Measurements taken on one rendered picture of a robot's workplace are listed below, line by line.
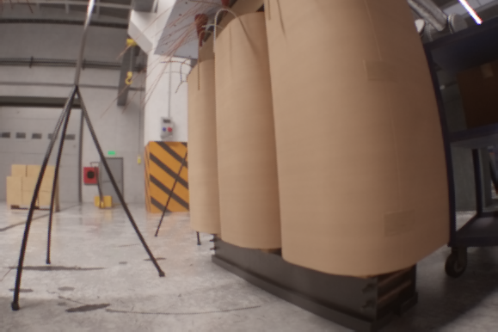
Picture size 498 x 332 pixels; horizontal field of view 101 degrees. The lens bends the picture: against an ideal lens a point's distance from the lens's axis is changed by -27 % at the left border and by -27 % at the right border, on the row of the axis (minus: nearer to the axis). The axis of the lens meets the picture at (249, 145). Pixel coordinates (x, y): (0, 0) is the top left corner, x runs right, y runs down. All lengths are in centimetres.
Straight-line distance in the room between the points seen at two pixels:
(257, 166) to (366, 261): 50
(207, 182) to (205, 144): 19
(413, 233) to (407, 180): 12
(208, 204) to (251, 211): 43
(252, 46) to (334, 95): 51
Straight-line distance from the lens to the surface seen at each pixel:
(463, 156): 303
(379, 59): 67
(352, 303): 82
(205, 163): 135
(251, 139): 95
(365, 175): 59
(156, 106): 618
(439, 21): 207
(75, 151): 1426
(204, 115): 140
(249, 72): 102
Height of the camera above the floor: 40
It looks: 9 degrees up
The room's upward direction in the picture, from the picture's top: 3 degrees counter-clockwise
